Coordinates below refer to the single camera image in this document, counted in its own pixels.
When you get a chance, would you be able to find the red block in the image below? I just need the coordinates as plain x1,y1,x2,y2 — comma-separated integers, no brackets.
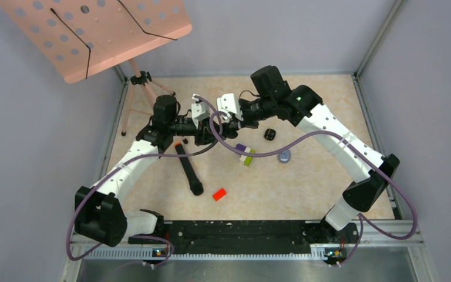
212,188,227,202

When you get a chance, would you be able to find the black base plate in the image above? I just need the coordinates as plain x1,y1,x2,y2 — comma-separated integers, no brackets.
128,220,361,256

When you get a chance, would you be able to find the purple white green block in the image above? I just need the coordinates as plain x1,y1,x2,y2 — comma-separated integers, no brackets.
235,143,255,167

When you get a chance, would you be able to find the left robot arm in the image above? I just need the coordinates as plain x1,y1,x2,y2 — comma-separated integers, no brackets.
69,95,225,247

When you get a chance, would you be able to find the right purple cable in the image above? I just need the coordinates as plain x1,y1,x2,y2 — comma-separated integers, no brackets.
208,111,419,269

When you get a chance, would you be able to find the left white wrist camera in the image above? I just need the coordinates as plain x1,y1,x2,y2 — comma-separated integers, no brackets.
191,94,210,128

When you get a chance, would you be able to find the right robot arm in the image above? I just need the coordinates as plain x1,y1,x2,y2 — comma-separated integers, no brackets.
217,65,400,242

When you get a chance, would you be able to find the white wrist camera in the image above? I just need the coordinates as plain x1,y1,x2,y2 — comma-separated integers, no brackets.
191,94,210,128
216,93,244,122

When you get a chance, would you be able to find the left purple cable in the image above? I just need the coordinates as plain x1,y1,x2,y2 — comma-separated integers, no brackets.
66,93,220,269

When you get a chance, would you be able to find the silver blue earbud case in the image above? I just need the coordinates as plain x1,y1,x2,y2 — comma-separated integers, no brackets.
278,150,291,164

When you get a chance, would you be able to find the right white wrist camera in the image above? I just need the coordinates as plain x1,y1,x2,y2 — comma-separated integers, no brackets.
216,93,244,122

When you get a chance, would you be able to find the pink perforated music stand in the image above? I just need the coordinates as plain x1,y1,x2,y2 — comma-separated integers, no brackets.
0,0,193,137

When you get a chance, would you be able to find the black earbud case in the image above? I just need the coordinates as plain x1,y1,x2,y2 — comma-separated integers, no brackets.
221,128,238,140
264,128,277,141

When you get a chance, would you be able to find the purple cable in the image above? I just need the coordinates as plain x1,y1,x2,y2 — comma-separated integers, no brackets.
66,93,220,269
208,111,419,269

